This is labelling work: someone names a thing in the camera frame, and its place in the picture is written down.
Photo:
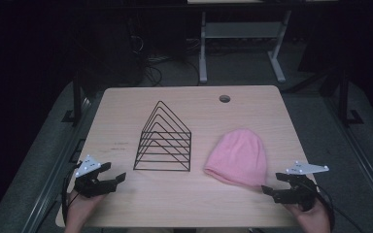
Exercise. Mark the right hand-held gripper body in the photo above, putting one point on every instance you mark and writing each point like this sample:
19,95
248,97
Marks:
299,194

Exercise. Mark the pink knitted beanie hat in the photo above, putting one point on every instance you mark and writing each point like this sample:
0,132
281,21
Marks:
238,158

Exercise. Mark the person's left hand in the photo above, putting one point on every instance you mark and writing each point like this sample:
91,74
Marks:
83,210

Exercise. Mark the grey metal desk frame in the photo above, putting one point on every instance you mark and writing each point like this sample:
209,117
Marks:
239,29

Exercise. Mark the grey metal floor rail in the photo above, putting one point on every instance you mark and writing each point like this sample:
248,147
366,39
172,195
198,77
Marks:
55,174
359,152

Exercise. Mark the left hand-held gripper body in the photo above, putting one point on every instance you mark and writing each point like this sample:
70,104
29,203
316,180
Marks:
90,187

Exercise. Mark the black metal stand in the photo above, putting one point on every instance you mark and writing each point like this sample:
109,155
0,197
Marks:
344,97
76,100

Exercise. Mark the person's right hand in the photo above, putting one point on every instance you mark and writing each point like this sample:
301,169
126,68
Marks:
314,220

